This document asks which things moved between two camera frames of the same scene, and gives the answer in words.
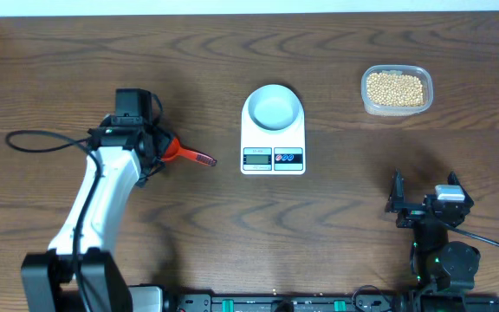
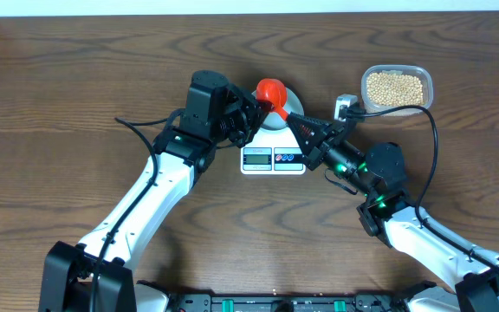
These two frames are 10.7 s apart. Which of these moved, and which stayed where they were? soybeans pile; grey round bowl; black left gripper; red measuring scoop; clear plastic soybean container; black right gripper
Moved: black left gripper; black right gripper; red measuring scoop
Stayed: clear plastic soybean container; soybeans pile; grey round bowl
